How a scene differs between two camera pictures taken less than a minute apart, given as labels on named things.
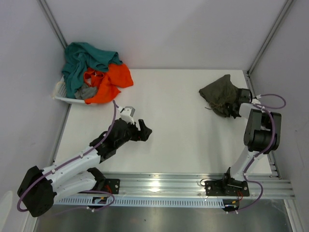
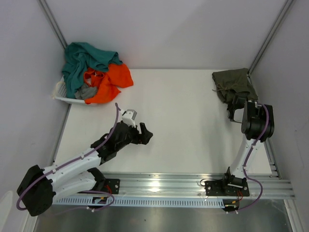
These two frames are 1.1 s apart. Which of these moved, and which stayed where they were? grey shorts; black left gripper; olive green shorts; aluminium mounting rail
Moved: olive green shorts
Stayed: aluminium mounting rail; grey shorts; black left gripper
